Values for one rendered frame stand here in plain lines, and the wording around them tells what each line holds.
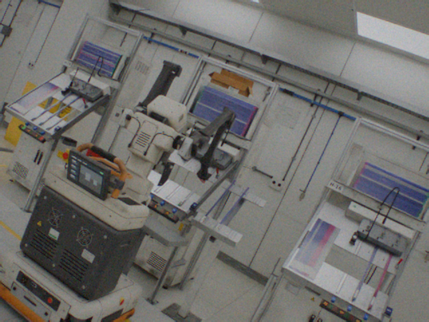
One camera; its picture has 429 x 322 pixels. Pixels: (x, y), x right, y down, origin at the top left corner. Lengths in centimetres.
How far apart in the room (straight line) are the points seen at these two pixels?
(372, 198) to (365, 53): 222
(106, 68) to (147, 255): 182
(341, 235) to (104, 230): 169
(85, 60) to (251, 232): 262
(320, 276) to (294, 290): 36
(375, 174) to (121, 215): 188
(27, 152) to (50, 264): 222
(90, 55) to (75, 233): 245
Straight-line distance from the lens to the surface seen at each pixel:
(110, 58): 408
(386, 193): 310
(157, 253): 339
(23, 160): 435
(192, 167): 325
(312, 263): 278
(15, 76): 728
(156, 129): 231
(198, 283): 300
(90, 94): 395
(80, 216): 211
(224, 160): 324
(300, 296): 306
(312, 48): 499
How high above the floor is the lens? 130
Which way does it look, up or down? 4 degrees down
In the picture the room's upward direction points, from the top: 25 degrees clockwise
